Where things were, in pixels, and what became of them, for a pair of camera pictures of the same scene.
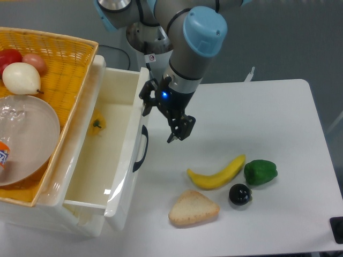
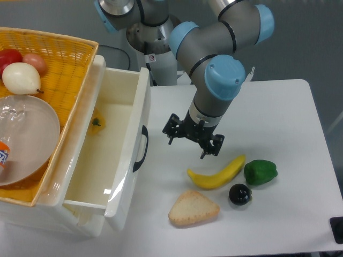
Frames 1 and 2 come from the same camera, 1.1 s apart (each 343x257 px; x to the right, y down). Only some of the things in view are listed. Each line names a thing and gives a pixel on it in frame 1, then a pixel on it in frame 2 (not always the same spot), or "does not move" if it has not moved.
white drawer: x=107 y=165 does not move
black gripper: x=174 y=103 → x=198 y=133
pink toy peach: x=36 y=60 does not move
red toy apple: x=8 y=56 does not move
